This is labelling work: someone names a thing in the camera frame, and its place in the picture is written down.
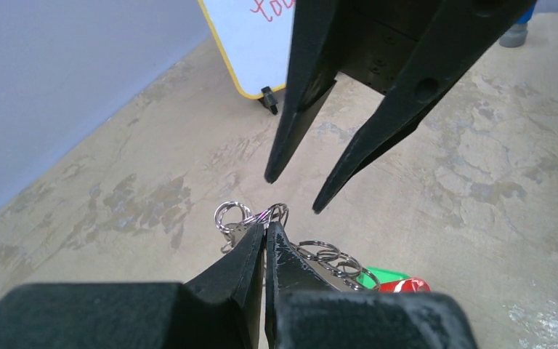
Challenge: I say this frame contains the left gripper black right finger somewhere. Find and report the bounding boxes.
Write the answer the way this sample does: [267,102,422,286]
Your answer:
[264,222,478,348]

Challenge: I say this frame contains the silver disc with keyrings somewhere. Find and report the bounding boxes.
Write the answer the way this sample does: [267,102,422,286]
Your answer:
[214,201,381,291]

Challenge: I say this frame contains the whiteboard with red writing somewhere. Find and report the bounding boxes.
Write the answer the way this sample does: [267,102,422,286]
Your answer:
[198,0,296,115]

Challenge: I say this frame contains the keys with red green tags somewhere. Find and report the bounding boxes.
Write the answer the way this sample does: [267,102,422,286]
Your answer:
[356,267,431,293]

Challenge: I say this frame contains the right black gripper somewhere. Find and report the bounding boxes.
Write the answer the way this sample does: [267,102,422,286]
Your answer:
[264,1,534,214]

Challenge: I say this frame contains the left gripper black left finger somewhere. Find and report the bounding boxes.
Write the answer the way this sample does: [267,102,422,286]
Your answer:
[0,225,265,348]

